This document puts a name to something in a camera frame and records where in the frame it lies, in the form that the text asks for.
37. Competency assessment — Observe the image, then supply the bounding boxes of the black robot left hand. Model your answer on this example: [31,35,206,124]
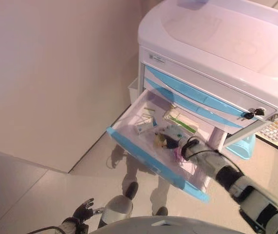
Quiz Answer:
[71,197,106,224]

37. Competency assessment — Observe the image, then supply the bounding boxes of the clear bottle yellow capsules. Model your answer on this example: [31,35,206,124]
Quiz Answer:
[153,133,169,149]

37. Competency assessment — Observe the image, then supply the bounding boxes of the white medical cart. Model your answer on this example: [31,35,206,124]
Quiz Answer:
[137,0,278,152]

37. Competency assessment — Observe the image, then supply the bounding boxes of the black cart keys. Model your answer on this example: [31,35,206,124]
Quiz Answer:
[242,108,265,120]

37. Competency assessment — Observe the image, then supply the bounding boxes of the white box green stripe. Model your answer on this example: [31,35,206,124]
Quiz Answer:
[162,106,201,134]

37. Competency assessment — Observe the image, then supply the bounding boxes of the blue waste bin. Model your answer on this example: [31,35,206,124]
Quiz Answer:
[225,133,257,162]

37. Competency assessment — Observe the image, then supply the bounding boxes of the white side bin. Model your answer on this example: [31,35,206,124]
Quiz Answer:
[127,77,140,106]

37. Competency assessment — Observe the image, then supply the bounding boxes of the blue white cart drawer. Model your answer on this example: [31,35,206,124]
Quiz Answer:
[145,64,247,118]
[106,89,227,203]
[143,77,243,129]

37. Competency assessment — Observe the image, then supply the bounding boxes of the white perforated basket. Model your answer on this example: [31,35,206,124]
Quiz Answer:
[257,118,278,145]

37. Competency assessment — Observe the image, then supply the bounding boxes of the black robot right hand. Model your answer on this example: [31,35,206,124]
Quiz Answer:
[158,133,187,151]

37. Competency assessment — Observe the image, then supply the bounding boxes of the small grey green box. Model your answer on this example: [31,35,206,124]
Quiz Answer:
[142,107,157,117]

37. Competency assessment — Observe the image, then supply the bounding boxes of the pink white medicine box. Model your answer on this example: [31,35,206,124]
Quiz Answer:
[174,146,191,164]

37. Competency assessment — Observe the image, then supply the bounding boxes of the grey robot torso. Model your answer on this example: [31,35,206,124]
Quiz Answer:
[95,214,252,234]

